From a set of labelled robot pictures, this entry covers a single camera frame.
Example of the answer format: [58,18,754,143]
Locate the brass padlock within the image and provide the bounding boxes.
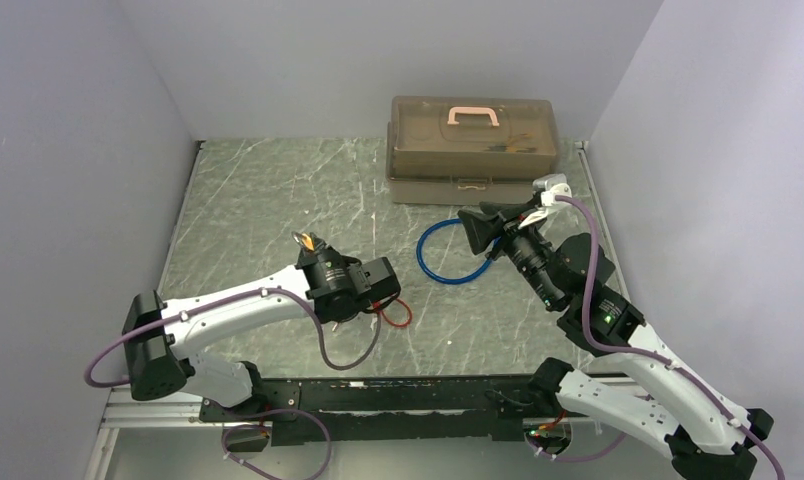
[292,231,325,252]

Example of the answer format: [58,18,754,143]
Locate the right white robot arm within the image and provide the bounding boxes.
[458,202,785,479]

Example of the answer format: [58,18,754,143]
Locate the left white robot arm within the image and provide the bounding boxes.
[122,247,401,408]

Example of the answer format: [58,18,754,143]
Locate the brown plastic toolbox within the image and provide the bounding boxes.
[385,96,560,205]

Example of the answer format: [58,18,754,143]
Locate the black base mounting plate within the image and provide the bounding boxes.
[199,374,565,446]

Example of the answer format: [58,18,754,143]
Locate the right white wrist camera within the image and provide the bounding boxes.
[519,173,572,229]

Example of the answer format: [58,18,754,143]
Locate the blue cable lock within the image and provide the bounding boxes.
[414,218,492,286]

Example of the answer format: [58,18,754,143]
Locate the red cable lock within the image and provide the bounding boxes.
[372,297,413,329]

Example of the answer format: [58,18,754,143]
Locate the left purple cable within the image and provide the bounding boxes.
[83,288,383,480]

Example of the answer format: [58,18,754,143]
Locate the aluminium rail frame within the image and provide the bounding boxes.
[83,380,701,480]

